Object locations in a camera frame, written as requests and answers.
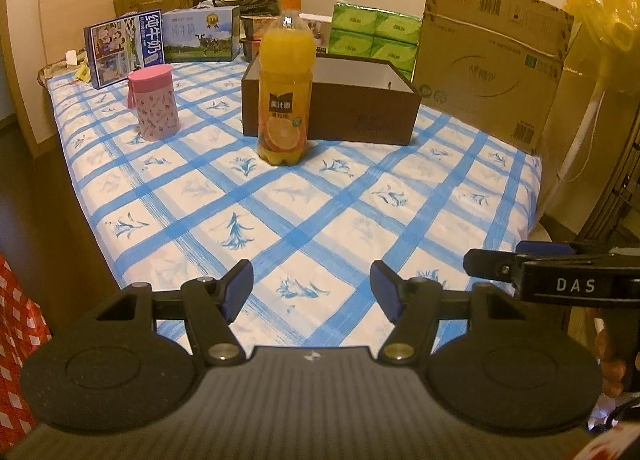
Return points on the red checked bag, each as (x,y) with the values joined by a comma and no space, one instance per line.
(22,330)

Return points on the orange snack box stack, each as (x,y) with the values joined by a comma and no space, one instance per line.
(254,28)

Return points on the black bag with cables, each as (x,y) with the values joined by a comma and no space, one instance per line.
(247,7)

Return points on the blue checked bed sheet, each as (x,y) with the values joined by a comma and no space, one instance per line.
(165,212)

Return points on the yellow plastic bag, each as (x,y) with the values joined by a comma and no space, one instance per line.
(613,25)

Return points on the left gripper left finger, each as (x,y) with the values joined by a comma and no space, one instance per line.
(211,305)

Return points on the brown open cardboard box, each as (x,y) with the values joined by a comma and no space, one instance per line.
(360,100)

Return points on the person right hand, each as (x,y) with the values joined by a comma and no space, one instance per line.
(613,368)

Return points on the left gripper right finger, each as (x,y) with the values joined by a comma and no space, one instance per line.
(412,306)

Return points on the white floor fan pole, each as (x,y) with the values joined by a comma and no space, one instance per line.
(578,104)

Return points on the blue milk carton box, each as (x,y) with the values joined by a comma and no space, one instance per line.
(115,48)

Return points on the orange juice bottle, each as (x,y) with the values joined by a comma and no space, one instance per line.
(287,55)

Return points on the green meadow milk box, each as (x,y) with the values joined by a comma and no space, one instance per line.
(201,34)

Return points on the green tissue pack bundle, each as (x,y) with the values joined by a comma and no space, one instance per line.
(371,33)

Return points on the white appliance picture box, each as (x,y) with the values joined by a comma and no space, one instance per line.
(320,27)

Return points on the pink lidded cup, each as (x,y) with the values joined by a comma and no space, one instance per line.
(151,94)

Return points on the large tan cardboard carton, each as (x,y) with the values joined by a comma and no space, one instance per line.
(493,64)

